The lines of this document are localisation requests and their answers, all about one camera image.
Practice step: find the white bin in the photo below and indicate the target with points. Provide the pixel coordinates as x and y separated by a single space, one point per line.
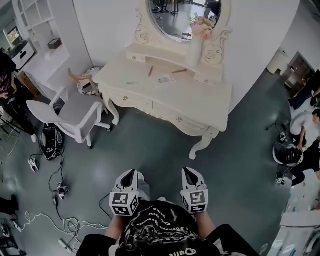
278 62

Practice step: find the person's left forearm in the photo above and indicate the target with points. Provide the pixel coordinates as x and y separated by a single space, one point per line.
115 225

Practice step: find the printed paper card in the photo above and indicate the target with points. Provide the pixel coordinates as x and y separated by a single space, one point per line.
165 79

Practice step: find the wooden chair with floral cushion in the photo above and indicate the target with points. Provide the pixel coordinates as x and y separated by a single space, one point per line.
87 82

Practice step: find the small cream dressing table drawer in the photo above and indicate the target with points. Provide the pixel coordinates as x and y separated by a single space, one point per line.
205 79
136 58

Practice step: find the white side table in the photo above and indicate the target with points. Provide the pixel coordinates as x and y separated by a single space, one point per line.
302 225

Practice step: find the white box with black lid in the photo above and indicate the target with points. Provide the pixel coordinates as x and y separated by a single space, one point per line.
23 55

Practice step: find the person's black printed shirt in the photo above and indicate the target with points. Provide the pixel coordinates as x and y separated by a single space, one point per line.
160 232

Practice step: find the spare hand-held gripper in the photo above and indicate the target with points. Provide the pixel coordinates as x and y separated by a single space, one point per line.
283 137
280 180
33 165
63 191

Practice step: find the white shelf unit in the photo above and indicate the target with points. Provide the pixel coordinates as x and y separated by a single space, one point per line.
42 30

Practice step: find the brown pencil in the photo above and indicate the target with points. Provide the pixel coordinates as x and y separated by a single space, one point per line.
179 71
150 71

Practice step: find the person's right forearm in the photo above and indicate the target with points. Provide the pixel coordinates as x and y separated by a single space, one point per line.
203 223

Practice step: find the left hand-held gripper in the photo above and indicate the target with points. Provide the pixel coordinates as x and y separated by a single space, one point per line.
123 202

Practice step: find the dark box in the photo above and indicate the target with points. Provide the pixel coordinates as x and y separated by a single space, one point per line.
55 44

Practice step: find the small metal hair clip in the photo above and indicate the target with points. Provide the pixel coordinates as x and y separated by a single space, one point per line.
132 82

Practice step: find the oval mirror with cream frame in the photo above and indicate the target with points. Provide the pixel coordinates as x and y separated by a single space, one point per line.
175 17

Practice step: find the white power strip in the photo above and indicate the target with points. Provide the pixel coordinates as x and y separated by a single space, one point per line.
65 245

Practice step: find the wide cream dressing table drawer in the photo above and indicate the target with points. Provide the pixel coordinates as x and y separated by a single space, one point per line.
180 116
135 101

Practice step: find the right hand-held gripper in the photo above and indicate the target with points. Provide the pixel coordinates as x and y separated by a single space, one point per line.
197 200

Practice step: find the cream dressing table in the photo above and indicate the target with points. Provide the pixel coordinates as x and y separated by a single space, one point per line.
175 95

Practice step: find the person's white shoe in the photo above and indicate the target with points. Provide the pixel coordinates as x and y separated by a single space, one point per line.
141 175

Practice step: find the black bag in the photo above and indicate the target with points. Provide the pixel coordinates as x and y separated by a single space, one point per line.
51 142

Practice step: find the white chair with grey cushion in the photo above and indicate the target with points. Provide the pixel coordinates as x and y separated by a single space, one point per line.
75 112

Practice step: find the cardboard box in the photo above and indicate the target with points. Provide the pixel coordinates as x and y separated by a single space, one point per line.
28 83

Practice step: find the pink and cream flower bouquet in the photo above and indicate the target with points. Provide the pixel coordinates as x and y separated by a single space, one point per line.
203 26

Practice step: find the white vase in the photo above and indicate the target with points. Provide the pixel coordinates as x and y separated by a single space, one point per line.
195 53

